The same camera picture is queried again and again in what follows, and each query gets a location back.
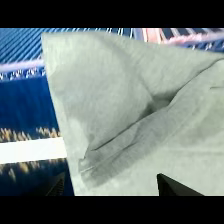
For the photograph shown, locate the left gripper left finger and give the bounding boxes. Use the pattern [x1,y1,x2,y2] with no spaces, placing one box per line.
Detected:
[45,171,67,197]

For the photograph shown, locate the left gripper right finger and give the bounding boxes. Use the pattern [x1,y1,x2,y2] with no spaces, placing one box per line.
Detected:
[156,172,205,197]

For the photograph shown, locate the pale green garment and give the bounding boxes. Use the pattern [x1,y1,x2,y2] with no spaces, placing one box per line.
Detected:
[40,30,224,197]

